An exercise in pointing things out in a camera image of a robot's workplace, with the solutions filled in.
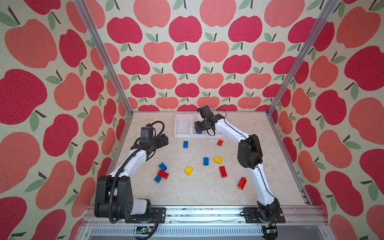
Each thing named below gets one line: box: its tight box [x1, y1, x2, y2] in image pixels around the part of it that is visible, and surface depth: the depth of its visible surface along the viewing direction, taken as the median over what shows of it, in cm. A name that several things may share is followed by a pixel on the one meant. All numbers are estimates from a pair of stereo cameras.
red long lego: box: [219, 166, 228, 178], surface depth 90 cm
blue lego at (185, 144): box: [183, 140, 189, 149], surface depth 103 cm
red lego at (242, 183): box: [237, 177, 247, 191], surface depth 85 cm
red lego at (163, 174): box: [157, 170, 170, 180], surface depth 89 cm
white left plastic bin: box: [174, 114, 192, 138], surface depth 110 cm
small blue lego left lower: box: [154, 175, 162, 184], surface depth 88 cm
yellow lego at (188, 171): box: [184, 166, 194, 176], surface depth 90 cm
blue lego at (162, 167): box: [158, 162, 168, 172], surface depth 91 cm
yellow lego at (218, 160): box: [214, 156, 223, 165], surface depth 95 cm
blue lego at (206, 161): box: [203, 157, 210, 166], surface depth 93 cm
